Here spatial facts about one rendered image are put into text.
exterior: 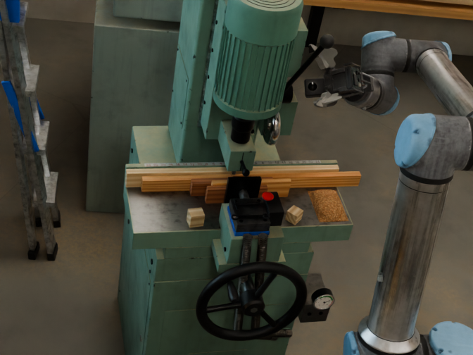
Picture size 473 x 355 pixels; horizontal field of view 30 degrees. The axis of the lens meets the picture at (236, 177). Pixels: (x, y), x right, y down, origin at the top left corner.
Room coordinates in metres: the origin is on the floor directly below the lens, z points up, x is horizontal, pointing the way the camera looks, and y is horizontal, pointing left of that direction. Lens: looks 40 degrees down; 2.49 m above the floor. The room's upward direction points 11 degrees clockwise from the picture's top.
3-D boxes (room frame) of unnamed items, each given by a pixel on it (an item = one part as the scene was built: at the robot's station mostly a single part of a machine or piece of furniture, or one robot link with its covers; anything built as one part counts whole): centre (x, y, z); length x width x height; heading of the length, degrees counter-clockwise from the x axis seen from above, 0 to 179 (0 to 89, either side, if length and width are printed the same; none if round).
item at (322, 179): (1.87, -0.05, 0.92); 0.62 x 0.02 x 0.04; 109
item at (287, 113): (2.08, -0.08, 1.02); 0.09 x 0.07 x 0.12; 109
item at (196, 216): (1.68, 0.08, 0.92); 0.04 x 0.03 x 0.04; 116
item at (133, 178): (1.87, 0.01, 0.92); 0.60 x 0.02 x 0.05; 109
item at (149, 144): (1.97, 0.05, 0.76); 0.57 x 0.45 x 0.09; 19
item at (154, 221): (1.75, -0.03, 0.87); 0.61 x 0.30 x 0.06; 109
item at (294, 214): (1.77, -0.17, 0.92); 0.03 x 0.03 x 0.03; 62
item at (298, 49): (2.10, -0.07, 1.22); 0.09 x 0.08 x 0.15; 19
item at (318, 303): (1.73, -0.30, 0.65); 0.06 x 0.04 x 0.08; 109
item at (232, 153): (1.87, 0.01, 1.03); 0.14 x 0.07 x 0.09; 19
